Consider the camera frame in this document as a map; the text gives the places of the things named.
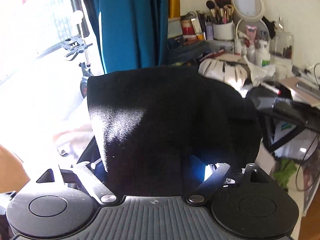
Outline black hooded sweatshirt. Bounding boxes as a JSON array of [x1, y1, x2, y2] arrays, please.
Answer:
[[87, 66, 262, 197]]

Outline green cloth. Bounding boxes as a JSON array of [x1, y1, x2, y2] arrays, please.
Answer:
[[272, 159, 297, 192]]

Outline white striped bag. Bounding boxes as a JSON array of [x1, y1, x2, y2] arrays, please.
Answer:
[[198, 59, 248, 91]]

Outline pink notebook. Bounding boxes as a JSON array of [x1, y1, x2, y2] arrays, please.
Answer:
[[280, 77, 319, 107]]

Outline white brush holder cup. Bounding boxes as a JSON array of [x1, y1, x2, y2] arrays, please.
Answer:
[[213, 21, 235, 41]]

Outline clear glass jar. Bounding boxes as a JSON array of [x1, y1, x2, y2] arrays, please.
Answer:
[[270, 14, 294, 68]]

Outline teal curtain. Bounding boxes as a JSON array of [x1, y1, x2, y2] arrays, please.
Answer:
[[84, 0, 168, 74]]

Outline round makeup mirror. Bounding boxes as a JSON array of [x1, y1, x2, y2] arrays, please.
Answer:
[[231, 0, 265, 22]]

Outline black cable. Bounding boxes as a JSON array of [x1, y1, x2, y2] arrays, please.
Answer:
[[294, 132, 320, 193]]

